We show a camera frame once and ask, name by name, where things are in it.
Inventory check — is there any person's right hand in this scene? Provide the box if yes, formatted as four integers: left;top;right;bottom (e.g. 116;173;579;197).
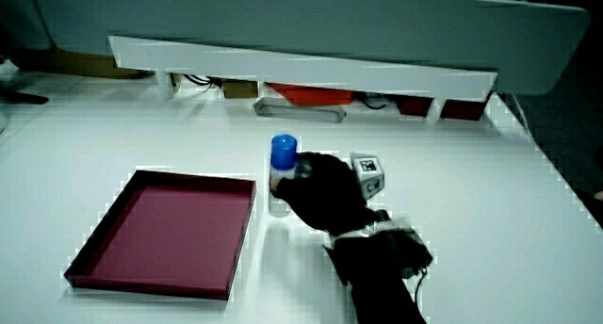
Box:
269;150;392;235

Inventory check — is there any blue-capped glue bottle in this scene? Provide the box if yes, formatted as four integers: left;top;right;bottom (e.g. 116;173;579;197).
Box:
267;133;300;219

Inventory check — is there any white desk shelf riser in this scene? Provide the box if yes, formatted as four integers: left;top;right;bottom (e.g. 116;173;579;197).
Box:
108;35;499;123

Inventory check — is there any white desk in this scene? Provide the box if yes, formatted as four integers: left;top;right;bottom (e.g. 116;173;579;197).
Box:
0;72;603;324

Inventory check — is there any clear flat box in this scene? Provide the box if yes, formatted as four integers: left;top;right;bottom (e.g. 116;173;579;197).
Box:
253;96;348;124

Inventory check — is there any orange box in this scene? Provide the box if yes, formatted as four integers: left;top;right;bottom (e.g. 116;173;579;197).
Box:
269;82;354;106

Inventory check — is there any dark red box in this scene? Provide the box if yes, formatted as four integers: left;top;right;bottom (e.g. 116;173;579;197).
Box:
394;94;434;118
439;95;492;122

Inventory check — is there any small brown cardboard box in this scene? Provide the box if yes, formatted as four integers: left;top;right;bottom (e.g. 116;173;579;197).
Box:
221;80;259;100

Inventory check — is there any dark red shallow tray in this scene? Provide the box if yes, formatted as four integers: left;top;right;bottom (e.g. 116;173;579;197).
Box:
63;169;258;301

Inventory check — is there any grey partition panel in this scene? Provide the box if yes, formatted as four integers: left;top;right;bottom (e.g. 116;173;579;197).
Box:
27;0;592;97

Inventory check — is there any brown cardboard board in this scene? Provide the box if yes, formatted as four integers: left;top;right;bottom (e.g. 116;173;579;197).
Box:
18;48;155;80

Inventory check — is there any black flat object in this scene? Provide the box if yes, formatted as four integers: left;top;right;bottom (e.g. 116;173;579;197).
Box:
0;88;50;105

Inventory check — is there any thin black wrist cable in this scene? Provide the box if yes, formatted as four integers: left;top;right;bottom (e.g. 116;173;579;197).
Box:
413;266;429;311

